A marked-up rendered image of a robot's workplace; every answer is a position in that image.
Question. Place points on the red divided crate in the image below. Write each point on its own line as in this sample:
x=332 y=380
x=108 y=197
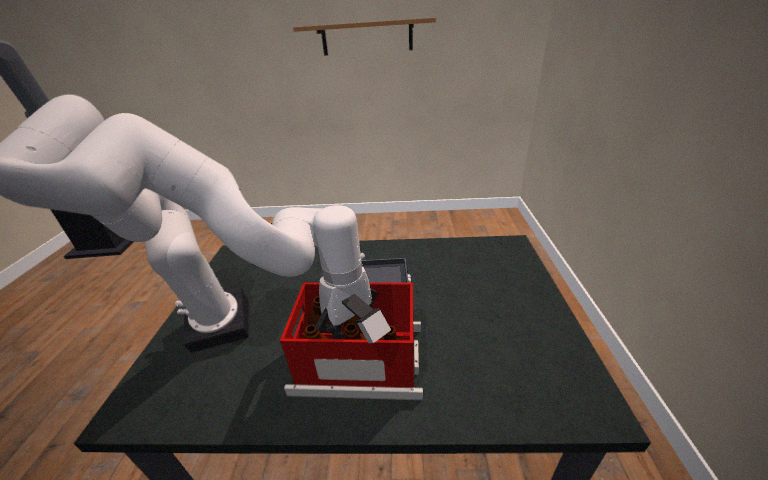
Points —
x=339 y=362

